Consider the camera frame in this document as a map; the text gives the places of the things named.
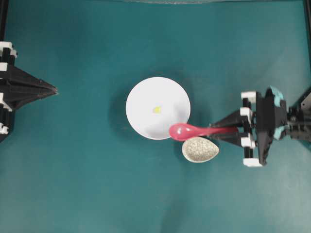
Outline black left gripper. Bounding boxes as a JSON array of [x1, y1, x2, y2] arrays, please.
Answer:
[[0, 41, 58, 142]]

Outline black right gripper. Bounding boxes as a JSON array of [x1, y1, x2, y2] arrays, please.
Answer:
[[209, 91, 263, 167]]

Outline pink plastic spoon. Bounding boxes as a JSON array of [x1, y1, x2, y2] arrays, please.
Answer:
[[169, 123, 239, 141]]

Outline white round bowl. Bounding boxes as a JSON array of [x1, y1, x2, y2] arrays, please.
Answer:
[[125, 77, 191, 140]]

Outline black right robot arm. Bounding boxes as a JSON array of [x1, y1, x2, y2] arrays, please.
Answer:
[[210, 87, 311, 167]]

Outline speckled teardrop spoon rest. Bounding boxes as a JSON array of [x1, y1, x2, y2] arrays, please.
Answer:
[[182, 137, 220, 163]]

